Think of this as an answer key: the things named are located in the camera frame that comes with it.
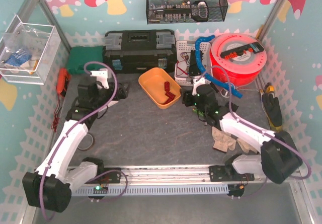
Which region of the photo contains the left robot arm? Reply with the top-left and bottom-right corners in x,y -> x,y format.
22,83 -> 128,212

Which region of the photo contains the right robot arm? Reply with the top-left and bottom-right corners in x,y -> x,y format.
182,85 -> 303,184

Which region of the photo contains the orange plastic bin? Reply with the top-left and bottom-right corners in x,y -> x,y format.
138,67 -> 181,109

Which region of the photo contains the white perforated basket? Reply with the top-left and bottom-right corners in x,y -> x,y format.
174,40 -> 211,86

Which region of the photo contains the white tape roll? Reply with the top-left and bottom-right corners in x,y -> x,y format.
220,88 -> 230,98

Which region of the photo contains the black toolbox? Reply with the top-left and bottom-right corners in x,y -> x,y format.
102,29 -> 177,73

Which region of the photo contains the black ribbed block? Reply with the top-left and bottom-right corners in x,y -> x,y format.
230,103 -> 238,112

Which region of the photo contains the beige work glove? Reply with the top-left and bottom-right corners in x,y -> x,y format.
211,127 -> 258,154

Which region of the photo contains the green tool case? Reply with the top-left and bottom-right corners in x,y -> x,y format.
66,46 -> 103,75

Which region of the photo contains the orange multimeter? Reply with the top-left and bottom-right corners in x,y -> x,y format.
56,68 -> 71,98

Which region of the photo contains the brown tape roll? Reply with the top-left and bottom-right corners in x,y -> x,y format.
77,133 -> 95,151

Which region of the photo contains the orange filament spool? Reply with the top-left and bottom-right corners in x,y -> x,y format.
210,33 -> 267,87

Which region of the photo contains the black yellow work glove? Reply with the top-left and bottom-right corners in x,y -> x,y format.
262,93 -> 283,132

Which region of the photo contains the black terminal strip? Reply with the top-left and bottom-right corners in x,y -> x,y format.
220,42 -> 264,60

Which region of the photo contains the clear acrylic box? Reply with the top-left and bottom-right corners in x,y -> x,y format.
1,15 -> 61,85

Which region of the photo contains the blue white glove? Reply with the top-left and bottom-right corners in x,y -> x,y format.
5,48 -> 32,68

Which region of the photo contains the black metal bracket plate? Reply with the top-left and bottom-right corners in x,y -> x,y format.
188,50 -> 201,77

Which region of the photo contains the red test lead wire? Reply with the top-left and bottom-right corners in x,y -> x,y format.
177,60 -> 190,78

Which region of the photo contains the blue corrugated hose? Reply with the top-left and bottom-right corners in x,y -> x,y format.
195,34 -> 243,99

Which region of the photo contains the aluminium front rail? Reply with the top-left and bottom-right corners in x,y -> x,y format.
67,165 -> 255,184

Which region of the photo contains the black wire mesh basket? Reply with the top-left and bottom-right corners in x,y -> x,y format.
146,0 -> 228,24

